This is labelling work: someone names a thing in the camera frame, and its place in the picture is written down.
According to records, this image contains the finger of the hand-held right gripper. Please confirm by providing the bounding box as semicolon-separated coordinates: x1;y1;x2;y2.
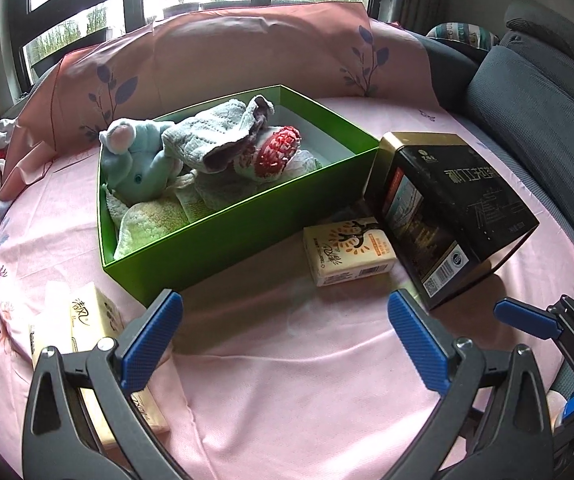
494;295;574;411

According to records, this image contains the small printed carton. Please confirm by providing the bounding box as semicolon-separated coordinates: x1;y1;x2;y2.
303;217;398;287

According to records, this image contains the pink bedsheet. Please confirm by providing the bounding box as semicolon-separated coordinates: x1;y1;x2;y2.
0;92;574;480

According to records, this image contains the grey-green knitted towel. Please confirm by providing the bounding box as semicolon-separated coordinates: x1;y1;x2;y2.
161;99;268;173

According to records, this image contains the striped pillow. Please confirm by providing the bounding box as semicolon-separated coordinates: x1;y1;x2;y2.
426;22;499;53

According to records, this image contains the grey sofa headrest cushion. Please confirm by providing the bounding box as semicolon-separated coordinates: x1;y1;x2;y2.
500;0;574;86

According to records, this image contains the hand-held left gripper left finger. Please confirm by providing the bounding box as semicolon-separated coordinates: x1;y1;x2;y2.
22;289;203;480

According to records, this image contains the yellow tissue pack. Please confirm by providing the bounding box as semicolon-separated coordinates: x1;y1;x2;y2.
29;282;170;451

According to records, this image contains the yellow knitted cloth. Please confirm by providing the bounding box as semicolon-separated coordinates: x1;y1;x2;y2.
112;194;191;262

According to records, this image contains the blue plush elephant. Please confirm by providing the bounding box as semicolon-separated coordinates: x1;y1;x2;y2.
98;119;188;207

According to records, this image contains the pink leaf-print pillow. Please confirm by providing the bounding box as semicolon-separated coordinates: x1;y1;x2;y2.
0;2;443;171

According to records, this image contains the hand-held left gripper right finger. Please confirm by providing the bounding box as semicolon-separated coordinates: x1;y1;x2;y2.
387;290;555;480

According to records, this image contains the black tin box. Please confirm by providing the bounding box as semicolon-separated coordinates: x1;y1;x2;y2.
363;131;540;311

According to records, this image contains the green cardboard box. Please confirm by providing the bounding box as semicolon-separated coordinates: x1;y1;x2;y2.
96;84;382;308

